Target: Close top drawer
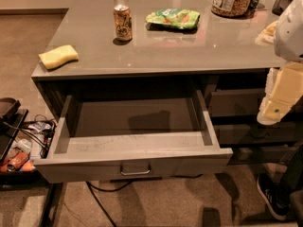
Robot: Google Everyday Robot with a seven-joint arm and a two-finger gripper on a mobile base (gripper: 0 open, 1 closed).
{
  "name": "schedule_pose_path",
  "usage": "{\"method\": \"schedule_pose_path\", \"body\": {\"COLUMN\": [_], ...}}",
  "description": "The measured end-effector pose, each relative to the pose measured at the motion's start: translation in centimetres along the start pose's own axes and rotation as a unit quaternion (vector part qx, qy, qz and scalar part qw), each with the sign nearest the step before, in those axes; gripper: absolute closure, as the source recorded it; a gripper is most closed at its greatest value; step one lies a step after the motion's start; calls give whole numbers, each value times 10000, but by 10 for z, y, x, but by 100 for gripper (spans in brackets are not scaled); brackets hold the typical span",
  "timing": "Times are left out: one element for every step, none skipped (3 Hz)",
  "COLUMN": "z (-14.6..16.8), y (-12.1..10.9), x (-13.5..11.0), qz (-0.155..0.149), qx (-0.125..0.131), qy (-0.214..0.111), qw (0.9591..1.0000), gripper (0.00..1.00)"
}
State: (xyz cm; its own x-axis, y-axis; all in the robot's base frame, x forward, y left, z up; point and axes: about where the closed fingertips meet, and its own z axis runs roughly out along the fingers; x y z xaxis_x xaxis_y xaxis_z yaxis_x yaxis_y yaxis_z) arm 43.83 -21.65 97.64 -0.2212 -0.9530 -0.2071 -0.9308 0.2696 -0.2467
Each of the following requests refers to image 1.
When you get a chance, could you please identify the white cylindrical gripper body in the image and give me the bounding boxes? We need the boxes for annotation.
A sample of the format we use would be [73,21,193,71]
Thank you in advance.
[265,68,278,100]

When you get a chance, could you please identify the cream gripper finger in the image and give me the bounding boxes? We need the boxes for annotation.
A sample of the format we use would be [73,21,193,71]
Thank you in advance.
[257,62,303,126]

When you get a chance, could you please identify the grey top drawer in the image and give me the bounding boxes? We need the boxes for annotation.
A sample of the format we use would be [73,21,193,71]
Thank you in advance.
[35,91,233,183]

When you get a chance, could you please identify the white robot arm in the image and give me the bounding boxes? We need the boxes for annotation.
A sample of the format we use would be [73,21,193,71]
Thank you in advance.
[257,0,303,125]

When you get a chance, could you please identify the green chip bag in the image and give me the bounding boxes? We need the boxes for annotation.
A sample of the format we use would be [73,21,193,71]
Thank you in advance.
[146,9,200,29]

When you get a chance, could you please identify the black sneaker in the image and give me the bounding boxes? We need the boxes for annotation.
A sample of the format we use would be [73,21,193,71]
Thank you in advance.
[257,173,289,221]

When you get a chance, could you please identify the orange soda can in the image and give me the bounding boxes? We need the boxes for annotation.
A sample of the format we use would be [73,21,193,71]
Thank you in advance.
[114,4,133,41]

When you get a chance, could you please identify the grey cabinet counter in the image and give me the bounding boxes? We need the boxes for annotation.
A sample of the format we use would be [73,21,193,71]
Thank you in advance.
[32,0,302,166]

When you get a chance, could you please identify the yellow sponge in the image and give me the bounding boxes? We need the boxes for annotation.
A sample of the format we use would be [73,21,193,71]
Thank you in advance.
[39,45,79,70]

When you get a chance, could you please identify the black cluttered bin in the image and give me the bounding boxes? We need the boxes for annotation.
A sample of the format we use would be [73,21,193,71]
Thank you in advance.
[0,120,56,185]

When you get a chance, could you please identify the black floor cable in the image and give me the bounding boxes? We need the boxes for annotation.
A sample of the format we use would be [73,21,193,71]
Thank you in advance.
[85,173,204,227]

